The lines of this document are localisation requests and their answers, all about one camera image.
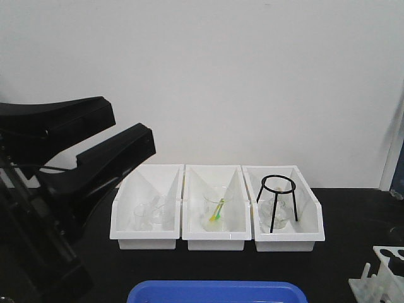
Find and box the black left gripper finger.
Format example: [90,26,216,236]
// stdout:
[1,97,116,165]

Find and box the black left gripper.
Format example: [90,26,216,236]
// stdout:
[1,123,156,302]

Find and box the clear glass test tube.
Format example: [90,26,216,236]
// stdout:
[388,252,404,277]

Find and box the grey pegboard drying rack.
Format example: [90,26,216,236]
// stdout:
[389,147,403,201]

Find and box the white test tube rack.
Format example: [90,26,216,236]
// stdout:
[348,246,403,302]

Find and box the left white storage bin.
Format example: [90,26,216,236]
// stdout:
[110,164,184,250]

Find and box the white storage bin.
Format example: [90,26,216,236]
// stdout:
[182,164,252,251]
[110,164,184,250]
[242,165,325,252]

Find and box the glassware in left bin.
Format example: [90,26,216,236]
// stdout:
[132,196,175,231]

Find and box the blue plastic tray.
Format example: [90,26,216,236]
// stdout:
[127,280,307,302]

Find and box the glass beaker in middle bin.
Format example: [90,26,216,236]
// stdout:
[201,186,234,232]

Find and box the middle white storage bin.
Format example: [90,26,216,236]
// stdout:
[182,164,252,251]

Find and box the yellow green plastic dropper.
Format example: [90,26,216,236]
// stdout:
[209,198,225,222]

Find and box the glass flask in bin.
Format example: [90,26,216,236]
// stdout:
[259,186,292,230]

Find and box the right white storage bin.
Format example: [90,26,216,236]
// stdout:
[242,165,325,252]

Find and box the black wire tripod stand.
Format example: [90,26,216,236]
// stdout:
[256,174,299,234]

